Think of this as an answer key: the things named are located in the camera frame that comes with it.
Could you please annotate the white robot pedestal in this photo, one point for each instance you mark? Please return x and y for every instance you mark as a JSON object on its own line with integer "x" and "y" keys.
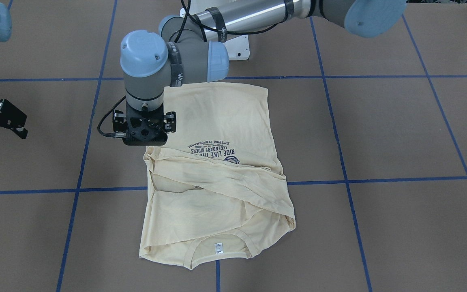
{"x": 238, "y": 48}

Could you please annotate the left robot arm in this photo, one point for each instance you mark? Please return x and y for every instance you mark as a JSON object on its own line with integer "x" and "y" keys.
{"x": 191, "y": 49}

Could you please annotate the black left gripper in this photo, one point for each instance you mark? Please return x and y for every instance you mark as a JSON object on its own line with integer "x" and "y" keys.
{"x": 119, "y": 121}

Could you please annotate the cream long-sleeve printed shirt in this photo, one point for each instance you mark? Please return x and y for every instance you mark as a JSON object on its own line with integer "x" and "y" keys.
{"x": 216, "y": 189}

